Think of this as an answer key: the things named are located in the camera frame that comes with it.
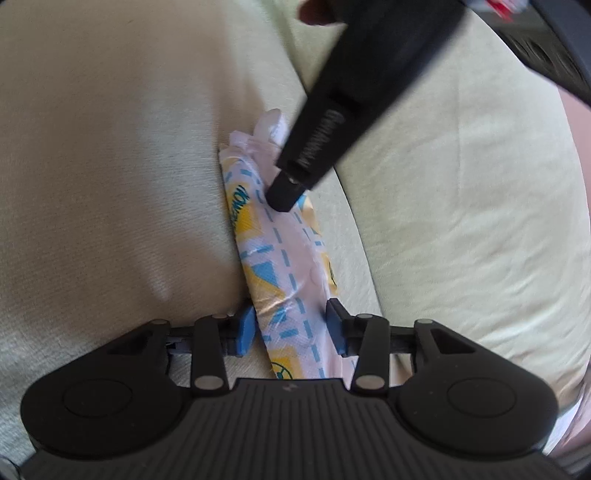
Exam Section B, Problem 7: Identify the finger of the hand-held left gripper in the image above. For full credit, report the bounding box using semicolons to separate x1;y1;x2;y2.
266;90;399;214

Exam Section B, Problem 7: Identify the light green sofa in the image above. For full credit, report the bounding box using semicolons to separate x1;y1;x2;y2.
0;0;583;468

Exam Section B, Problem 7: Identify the person's left hand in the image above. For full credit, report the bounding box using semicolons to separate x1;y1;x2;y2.
298;0;345;27

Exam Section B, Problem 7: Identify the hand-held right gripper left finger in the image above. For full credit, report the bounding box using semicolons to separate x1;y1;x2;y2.
108;307;257;398

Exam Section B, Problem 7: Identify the white cartoon print shopping bag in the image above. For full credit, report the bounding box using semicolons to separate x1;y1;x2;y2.
217;108;343;382

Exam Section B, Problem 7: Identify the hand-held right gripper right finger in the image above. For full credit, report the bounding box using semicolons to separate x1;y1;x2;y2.
325;299;482;397

